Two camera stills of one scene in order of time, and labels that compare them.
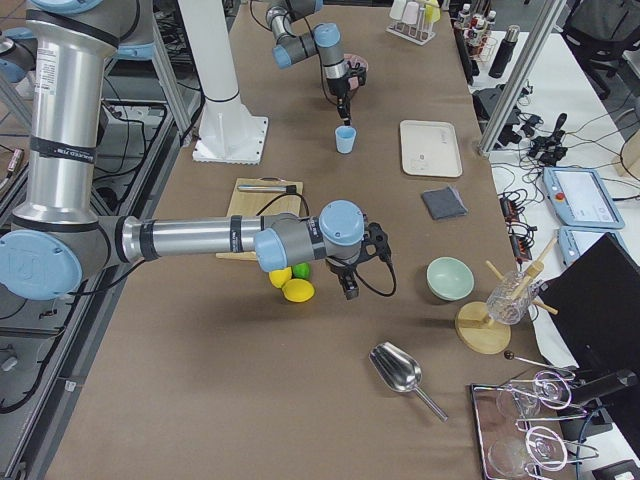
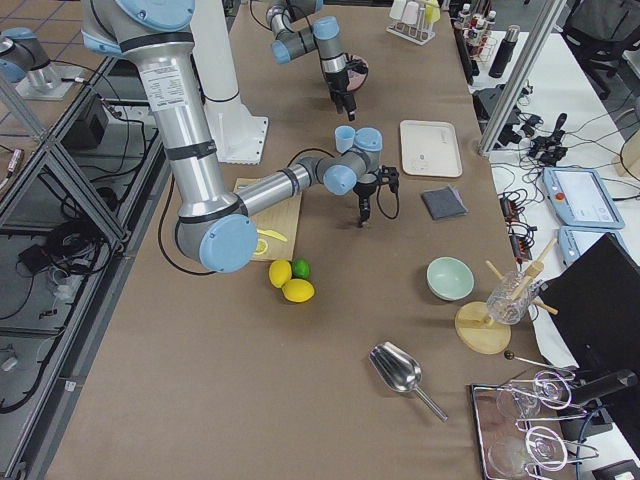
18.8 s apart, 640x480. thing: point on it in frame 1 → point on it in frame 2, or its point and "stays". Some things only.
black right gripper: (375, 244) → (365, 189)
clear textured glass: (510, 299) stays
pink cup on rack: (411, 13) stays
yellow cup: (432, 13) stays
